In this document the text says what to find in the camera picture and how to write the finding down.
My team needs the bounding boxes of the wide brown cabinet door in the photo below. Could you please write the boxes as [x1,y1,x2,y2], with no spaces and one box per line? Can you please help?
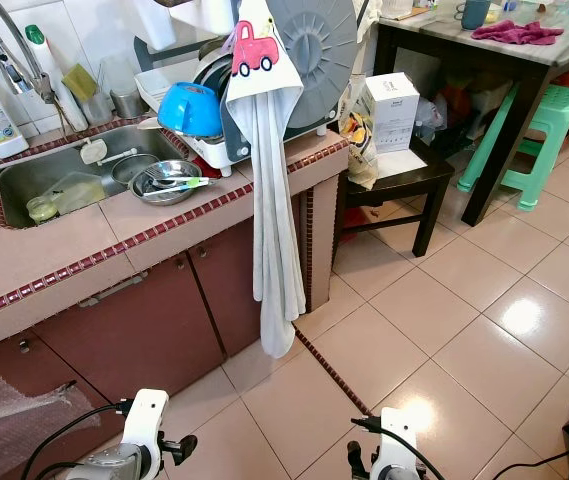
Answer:
[36,255,226,401]

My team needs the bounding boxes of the clear bubble wrap sheet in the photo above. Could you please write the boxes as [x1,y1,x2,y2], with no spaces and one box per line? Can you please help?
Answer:
[0,355,97,471]

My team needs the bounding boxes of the narrow brown cabinet door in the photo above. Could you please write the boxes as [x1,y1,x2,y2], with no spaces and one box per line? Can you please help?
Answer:
[189,220,266,357]

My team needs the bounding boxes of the wide steel bowl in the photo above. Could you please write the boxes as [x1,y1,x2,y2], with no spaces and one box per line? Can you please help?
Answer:
[129,160,204,207]

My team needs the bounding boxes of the white towel pink car print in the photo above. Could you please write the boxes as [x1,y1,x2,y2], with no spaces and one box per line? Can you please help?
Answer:
[224,0,311,360]

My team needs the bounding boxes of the clear plastic container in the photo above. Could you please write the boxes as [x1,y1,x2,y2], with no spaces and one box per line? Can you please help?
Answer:
[46,172,108,216]

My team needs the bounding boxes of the small steel bowl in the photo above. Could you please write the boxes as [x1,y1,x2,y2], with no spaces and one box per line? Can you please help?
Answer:
[111,153,161,187]

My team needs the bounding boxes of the dark wooden stool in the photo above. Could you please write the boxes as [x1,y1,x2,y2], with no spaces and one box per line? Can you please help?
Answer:
[334,138,458,260]

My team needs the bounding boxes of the printed snack bag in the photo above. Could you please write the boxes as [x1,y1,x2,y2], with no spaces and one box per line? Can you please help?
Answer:
[339,108,378,191]

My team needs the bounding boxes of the steel cup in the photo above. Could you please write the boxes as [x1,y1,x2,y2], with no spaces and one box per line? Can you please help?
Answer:
[109,88,148,122]

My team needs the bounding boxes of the white cardboard box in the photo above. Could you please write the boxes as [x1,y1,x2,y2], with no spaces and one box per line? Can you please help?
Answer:
[354,72,422,154]

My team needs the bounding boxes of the white dish rack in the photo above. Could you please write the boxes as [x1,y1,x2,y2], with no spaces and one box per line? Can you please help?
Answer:
[134,35,337,172]

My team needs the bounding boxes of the yellow green sponge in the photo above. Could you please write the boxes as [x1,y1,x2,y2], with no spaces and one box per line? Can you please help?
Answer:
[62,62,99,102]

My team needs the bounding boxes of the clear drinking glass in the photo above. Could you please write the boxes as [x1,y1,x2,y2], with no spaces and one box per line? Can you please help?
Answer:
[99,55,141,101]

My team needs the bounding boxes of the white bottle green cap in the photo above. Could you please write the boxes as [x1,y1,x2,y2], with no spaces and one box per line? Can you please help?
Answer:
[23,25,87,132]

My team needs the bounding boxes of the green plastic stool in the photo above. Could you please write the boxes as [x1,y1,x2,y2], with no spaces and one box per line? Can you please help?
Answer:
[457,85,569,213]

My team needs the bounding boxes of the grey round plastic lid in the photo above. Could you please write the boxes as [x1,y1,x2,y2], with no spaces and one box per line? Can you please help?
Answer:
[269,0,361,137]

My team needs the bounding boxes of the dark wooden table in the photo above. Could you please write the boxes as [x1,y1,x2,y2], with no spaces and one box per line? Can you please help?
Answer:
[372,0,569,229]

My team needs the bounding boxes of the magenta cloth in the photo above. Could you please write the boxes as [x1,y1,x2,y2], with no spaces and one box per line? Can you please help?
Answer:
[471,20,566,47]

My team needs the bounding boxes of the teal mug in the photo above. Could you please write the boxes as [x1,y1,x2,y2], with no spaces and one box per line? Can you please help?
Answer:
[456,0,494,30]

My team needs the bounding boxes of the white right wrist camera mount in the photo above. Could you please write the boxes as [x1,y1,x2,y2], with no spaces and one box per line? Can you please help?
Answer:
[374,405,421,480]

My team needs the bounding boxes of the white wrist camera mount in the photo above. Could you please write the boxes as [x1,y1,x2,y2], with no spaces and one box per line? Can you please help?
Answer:
[374,405,421,480]
[119,388,171,477]

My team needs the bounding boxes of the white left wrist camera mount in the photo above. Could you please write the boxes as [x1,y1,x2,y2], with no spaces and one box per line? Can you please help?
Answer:
[119,388,171,477]

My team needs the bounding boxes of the green handled utensil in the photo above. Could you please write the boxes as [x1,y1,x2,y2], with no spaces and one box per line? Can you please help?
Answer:
[169,177,213,192]

